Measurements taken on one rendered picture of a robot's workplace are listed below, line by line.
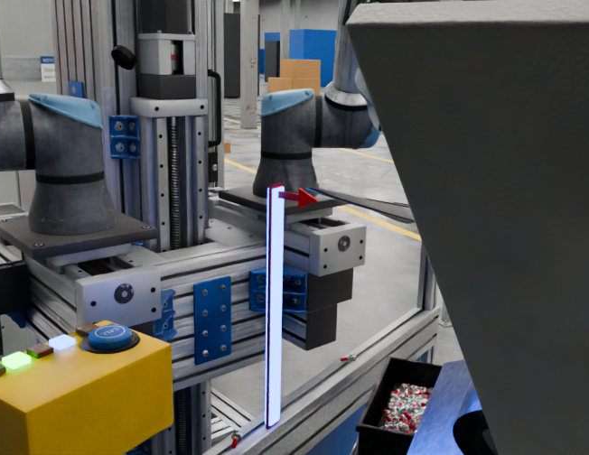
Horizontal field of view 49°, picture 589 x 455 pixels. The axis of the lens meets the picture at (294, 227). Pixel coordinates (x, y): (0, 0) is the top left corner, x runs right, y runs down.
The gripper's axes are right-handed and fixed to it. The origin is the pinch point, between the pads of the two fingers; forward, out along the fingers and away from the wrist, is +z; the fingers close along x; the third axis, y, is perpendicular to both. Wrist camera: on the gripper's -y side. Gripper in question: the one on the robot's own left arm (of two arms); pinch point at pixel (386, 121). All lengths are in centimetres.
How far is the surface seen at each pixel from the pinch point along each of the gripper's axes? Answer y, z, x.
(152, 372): 20.5, 29.7, -8.5
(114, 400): 24.6, 31.9, -8.4
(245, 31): -782, -304, -728
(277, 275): -2.0, 20.1, -12.1
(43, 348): 27.4, 29.0, -15.8
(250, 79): -815, -228, -723
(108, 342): 23.3, 27.6, -12.0
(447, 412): -1.5, 29.6, 12.7
